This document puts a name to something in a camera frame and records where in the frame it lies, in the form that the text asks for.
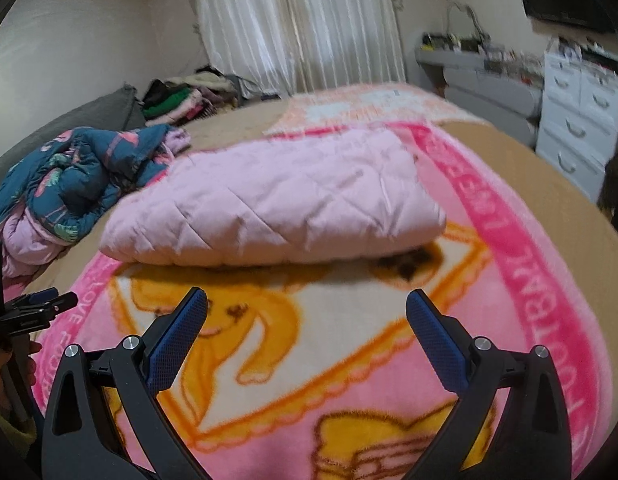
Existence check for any looped wall cable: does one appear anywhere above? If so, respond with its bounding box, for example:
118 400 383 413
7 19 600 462
446 2 490 42

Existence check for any pink quilted jacket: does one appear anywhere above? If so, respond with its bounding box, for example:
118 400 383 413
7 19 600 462
98 127 447 267

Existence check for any pile of folded clothes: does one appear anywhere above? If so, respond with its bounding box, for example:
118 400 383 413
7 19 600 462
141 65 282 123

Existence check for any white drawer chest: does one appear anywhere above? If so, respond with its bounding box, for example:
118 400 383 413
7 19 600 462
535 37 618 206

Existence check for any grey shelf unit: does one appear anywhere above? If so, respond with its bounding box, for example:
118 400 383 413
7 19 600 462
416 42 546 148

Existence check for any teal flamingo quilted jacket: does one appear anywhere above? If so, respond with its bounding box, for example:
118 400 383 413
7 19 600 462
0 124 192 281

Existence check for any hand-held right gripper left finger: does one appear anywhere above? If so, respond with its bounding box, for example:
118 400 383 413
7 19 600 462
41 286 210 480

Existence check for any pink printed blanket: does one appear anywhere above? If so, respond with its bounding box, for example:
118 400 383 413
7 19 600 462
31 120 614 480

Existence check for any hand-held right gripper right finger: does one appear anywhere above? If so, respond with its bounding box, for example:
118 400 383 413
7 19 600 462
405 289 572 480

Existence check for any peach printed blanket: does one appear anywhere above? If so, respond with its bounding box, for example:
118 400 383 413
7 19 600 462
263 82 490 138

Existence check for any clutter of small shelf things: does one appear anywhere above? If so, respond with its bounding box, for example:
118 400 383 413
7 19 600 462
421 32 546 70

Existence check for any person's left hand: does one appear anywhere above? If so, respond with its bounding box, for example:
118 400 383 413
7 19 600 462
0 341 43 413

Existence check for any beige bed cover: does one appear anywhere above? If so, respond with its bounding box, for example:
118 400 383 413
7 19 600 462
26 95 618 293

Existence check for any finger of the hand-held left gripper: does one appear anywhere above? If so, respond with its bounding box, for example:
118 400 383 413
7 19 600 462
0 292 78 333
6 287 60 312

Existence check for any white curtain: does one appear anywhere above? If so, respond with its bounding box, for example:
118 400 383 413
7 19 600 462
191 0 407 96

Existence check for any grey padded headboard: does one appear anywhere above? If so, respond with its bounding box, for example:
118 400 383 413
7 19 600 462
0 85 147 181

